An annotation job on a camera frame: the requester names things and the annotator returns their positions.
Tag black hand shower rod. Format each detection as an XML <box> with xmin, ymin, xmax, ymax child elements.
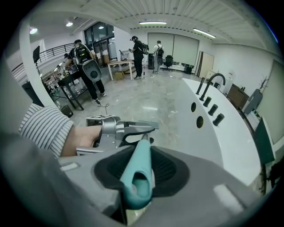
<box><xmin>195</xmin><ymin>77</ymin><xmax>205</xmax><ymax>96</ymax></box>

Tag cardboard box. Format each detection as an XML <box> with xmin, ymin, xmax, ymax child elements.
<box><xmin>111</xmin><ymin>70</ymin><xmax>125</xmax><ymax>81</ymax></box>

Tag person's left forearm striped sleeve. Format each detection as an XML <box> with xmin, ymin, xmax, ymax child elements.
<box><xmin>19</xmin><ymin>103</ymin><xmax>103</xmax><ymax>159</ymax></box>

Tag black metal railing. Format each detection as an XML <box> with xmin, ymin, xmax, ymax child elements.
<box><xmin>11</xmin><ymin>43</ymin><xmax>75</xmax><ymax>75</ymax></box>

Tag black curved faucet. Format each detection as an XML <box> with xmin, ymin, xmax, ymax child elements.
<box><xmin>199</xmin><ymin>73</ymin><xmax>226</xmax><ymax>102</ymax></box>

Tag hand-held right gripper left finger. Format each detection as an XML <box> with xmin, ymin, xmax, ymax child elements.
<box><xmin>59</xmin><ymin>145</ymin><xmax>136</xmax><ymax>225</ymax></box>

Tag white bathtub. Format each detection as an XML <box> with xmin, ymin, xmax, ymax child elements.
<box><xmin>174</xmin><ymin>77</ymin><xmax>262</xmax><ymax>187</ymax></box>

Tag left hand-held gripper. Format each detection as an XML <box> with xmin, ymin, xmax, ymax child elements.
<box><xmin>76</xmin><ymin>114</ymin><xmax>156</xmax><ymax>156</ymax></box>

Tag brown wooden sideboard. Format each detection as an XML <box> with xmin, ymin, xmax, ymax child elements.
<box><xmin>227</xmin><ymin>83</ymin><xmax>250</xmax><ymax>110</ymax></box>

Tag black panel on stand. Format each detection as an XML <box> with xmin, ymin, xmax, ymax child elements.
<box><xmin>32</xmin><ymin>45</ymin><xmax>41</xmax><ymax>75</ymax></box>

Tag white table with wooden top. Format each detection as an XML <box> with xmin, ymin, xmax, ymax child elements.
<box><xmin>107</xmin><ymin>59</ymin><xmax>136</xmax><ymax>81</ymax></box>

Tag black office chair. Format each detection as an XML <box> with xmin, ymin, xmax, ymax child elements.
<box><xmin>163</xmin><ymin>55</ymin><xmax>174</xmax><ymax>72</ymax></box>

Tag black mesh waste bin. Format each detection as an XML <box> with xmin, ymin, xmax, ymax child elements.
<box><xmin>60</xmin><ymin>104</ymin><xmax>74</xmax><ymax>118</ymax></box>

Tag white window blinds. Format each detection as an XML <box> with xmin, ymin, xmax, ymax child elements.
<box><xmin>147</xmin><ymin>32</ymin><xmax>199</xmax><ymax>67</ymax></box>

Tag dark green board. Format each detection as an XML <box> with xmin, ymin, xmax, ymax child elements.
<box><xmin>253</xmin><ymin>117</ymin><xmax>276</xmax><ymax>165</ymax></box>

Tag black metal table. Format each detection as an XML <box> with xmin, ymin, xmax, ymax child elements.
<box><xmin>57</xmin><ymin>70</ymin><xmax>85</xmax><ymax>111</ymax></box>

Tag grey hard-shell backpack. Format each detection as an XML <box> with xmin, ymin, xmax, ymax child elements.
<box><xmin>75</xmin><ymin>43</ymin><xmax>103</xmax><ymax>83</ymax></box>

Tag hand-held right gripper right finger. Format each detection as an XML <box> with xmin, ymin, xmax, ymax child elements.
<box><xmin>127</xmin><ymin>145</ymin><xmax>263</xmax><ymax>227</ymax></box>

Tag leaning wooden boards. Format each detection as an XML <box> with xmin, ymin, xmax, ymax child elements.
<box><xmin>197</xmin><ymin>51</ymin><xmax>215</xmax><ymax>78</ymax></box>

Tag grey vase with branches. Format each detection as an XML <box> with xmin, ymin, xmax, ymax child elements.
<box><xmin>242</xmin><ymin>76</ymin><xmax>269</xmax><ymax>115</ymax></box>

